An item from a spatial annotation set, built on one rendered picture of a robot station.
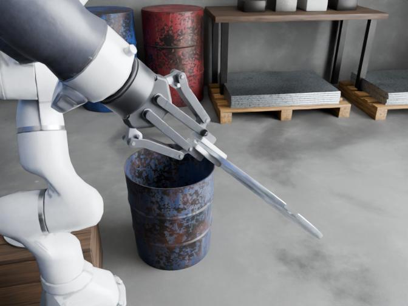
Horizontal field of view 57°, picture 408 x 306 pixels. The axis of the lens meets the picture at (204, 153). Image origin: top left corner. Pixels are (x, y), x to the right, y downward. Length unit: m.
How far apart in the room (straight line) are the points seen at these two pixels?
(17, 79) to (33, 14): 0.47
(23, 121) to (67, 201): 0.21
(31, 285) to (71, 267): 0.63
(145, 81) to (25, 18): 0.15
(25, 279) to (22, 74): 0.97
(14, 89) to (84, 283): 0.53
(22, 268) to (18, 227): 0.65
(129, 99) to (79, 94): 0.06
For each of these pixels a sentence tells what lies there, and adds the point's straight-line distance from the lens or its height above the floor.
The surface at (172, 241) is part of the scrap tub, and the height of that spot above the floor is 0.18.
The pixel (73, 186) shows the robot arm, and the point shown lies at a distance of 0.95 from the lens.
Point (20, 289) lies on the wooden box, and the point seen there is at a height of 0.19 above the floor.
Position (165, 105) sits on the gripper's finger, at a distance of 0.53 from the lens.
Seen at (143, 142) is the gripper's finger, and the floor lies 1.11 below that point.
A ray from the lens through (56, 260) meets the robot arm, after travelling 1.03.
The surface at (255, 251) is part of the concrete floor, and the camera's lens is 2.00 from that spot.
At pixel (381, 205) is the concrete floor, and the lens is 2.52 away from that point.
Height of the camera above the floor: 1.34
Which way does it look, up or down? 28 degrees down
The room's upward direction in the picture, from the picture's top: straight up
